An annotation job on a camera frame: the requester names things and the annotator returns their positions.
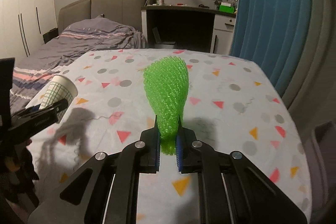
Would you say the checked paper cup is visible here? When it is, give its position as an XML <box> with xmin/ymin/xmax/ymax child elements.
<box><xmin>34</xmin><ymin>75</ymin><xmax>78</xmax><ymax>123</ymax></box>

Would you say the green foam net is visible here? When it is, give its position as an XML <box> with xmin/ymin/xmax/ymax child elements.
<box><xmin>143</xmin><ymin>56</ymin><xmax>189</xmax><ymax>155</ymax></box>

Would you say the grey plastic trash bin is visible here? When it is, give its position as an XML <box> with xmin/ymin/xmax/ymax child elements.
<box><xmin>303</xmin><ymin>121</ymin><xmax>335</xmax><ymax>223</ymax></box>

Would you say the patterned white bed sheet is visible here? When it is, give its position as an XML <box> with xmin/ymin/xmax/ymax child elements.
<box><xmin>29</xmin><ymin>49</ymin><xmax>312</xmax><ymax>223</ymax></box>

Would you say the black bedside table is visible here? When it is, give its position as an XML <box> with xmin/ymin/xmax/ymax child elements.
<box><xmin>43</xmin><ymin>27</ymin><xmax>59</xmax><ymax>44</ymax></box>

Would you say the white wardrobe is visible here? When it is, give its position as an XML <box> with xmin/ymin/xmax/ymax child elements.
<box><xmin>1</xmin><ymin>0</ymin><xmax>57</xmax><ymax>62</ymax></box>

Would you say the grey upholstered headboard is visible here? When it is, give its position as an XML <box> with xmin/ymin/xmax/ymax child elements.
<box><xmin>58</xmin><ymin>0</ymin><xmax>153</xmax><ymax>32</ymax></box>

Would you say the white mug on desk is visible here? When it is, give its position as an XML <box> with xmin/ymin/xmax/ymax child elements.
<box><xmin>157</xmin><ymin>0</ymin><xmax>165</xmax><ymax>6</ymax></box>

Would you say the dark desk with drawers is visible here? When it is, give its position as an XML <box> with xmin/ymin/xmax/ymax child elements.
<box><xmin>141</xmin><ymin>5</ymin><xmax>236</xmax><ymax>55</ymax></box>

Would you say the green box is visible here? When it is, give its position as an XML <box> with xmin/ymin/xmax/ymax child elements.
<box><xmin>219</xmin><ymin>3</ymin><xmax>235</xmax><ymax>14</ymax></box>

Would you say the blue and grey curtain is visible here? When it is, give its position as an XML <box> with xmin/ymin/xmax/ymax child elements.
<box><xmin>231</xmin><ymin>0</ymin><xmax>335</xmax><ymax>138</ymax></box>

